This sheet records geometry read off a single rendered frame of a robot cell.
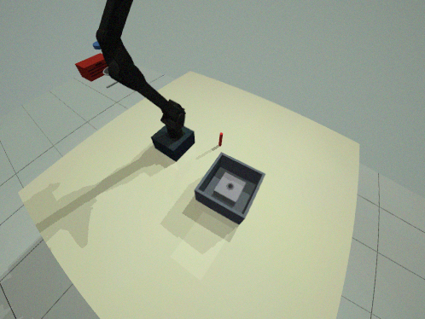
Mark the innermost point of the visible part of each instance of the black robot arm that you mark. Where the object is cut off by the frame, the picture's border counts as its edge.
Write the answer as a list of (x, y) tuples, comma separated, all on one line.
[(121, 66)]

